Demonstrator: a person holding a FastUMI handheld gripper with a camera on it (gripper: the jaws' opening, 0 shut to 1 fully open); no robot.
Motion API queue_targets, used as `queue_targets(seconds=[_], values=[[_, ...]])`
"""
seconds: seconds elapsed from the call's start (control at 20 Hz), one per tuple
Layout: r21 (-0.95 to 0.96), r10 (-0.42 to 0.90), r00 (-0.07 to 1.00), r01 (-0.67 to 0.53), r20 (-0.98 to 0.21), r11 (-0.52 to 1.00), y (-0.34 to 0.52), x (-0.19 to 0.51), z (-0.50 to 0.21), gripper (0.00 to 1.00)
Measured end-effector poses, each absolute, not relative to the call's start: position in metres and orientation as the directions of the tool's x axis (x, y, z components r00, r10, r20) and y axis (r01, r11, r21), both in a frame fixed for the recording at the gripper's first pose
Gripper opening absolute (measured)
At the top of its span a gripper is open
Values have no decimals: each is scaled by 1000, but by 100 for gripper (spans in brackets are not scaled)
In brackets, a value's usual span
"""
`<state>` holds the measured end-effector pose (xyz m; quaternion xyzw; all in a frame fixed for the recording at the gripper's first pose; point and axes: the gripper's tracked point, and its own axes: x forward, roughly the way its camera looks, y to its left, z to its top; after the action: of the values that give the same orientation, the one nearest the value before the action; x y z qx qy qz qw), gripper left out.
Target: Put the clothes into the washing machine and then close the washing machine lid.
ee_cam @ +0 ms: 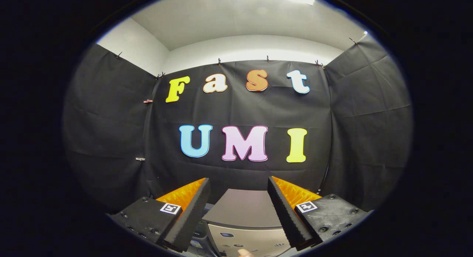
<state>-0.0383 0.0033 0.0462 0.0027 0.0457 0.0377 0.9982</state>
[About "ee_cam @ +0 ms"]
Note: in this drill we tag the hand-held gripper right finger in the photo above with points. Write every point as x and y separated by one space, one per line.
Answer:
288 220

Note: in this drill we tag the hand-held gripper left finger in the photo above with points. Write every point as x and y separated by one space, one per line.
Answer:
188 220

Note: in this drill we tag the grey washing machine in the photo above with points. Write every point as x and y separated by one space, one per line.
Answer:
251 238

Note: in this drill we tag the black backdrop cloth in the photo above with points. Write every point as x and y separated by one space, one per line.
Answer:
240 109

